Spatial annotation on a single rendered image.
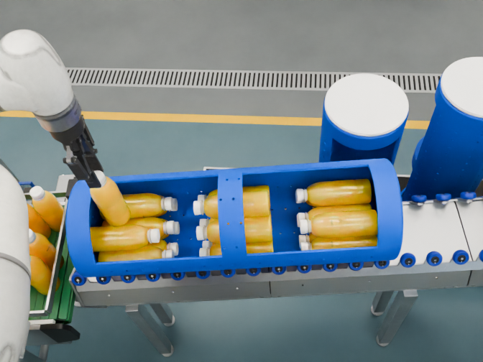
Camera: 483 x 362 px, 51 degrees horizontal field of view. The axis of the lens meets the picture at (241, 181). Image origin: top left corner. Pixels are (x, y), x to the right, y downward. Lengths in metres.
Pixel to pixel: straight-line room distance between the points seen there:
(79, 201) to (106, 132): 1.82
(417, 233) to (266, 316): 1.05
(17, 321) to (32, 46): 0.52
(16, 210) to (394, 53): 3.00
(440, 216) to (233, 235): 0.70
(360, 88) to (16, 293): 1.41
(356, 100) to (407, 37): 1.87
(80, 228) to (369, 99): 1.02
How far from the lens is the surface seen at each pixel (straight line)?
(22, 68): 0.98
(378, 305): 2.38
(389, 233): 1.35
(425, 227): 1.66
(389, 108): 1.77
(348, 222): 1.38
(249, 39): 3.56
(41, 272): 1.60
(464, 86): 1.89
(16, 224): 0.72
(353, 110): 1.75
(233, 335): 2.46
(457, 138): 1.92
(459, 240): 1.67
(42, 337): 1.77
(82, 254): 1.41
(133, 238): 1.41
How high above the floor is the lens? 2.35
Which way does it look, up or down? 57 degrees down
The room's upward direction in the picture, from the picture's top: 8 degrees counter-clockwise
